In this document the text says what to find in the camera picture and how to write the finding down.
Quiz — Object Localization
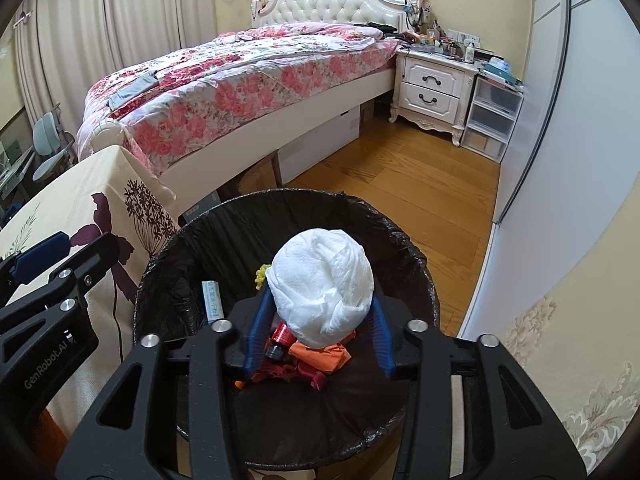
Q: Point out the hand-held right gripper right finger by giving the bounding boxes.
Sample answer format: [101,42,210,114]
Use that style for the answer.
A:
[369,300,587,480]

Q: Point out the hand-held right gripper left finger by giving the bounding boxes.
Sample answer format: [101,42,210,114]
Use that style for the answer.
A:
[57,287,277,480]

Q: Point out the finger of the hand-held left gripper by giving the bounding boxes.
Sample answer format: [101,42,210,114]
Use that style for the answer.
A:
[0,231,71,291]
[0,233,123,351]

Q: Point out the dark red cloth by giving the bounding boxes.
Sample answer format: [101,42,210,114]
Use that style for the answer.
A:
[250,360,332,392]

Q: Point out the light blue tube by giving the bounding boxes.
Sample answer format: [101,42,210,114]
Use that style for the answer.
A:
[201,280,224,325]

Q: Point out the small orange bag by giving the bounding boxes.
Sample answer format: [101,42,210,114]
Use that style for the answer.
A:
[290,332,357,373]

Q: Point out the white tissue ball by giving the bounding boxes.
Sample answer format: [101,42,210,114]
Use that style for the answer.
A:
[270,228,376,350]

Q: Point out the black lined trash bin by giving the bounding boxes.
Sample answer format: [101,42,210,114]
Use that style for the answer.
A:
[134,188,441,473]

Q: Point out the beige floral tablecloth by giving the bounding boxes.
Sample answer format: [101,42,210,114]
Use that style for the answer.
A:
[0,145,181,436]

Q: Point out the grey study desk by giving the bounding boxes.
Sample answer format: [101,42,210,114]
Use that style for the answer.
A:
[0,140,38,201]

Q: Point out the grey blue flat box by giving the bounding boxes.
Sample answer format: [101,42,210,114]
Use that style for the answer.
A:
[182,191,223,223]

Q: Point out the pale blue office chair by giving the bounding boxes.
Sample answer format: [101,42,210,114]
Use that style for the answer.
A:
[31,110,78,181]

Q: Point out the brown cardboard box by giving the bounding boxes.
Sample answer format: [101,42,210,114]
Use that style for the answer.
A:
[220,152,281,201]

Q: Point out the grey folded cloth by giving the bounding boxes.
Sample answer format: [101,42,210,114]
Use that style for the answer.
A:
[107,72,158,109]

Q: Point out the white storage box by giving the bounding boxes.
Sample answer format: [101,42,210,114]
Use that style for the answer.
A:
[276,105,362,186]

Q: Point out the beige curtain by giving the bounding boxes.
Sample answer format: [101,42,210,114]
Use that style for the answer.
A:
[102,0,221,73]
[14,0,108,131]

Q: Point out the pink floral quilt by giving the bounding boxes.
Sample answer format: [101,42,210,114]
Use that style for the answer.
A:
[82,22,406,178]

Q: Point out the clear plastic drawer unit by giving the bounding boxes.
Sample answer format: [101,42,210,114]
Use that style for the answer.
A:
[460,75,525,165]

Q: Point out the white carved nightstand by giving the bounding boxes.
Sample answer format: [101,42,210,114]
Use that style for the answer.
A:
[389,47,478,148]

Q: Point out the white sliding wardrobe door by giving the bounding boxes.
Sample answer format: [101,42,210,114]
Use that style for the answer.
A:
[457,0,640,341]

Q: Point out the blue tissue box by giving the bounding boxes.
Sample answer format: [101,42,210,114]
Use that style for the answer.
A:
[482,56,523,86]

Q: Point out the cluster of small bottles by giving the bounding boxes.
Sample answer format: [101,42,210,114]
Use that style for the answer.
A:
[402,0,481,58]

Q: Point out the dark clothes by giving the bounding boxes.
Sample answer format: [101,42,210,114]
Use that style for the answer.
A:
[355,21,401,38]

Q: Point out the white upholstered bed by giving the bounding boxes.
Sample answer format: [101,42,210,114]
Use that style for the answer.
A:
[75,0,426,211]

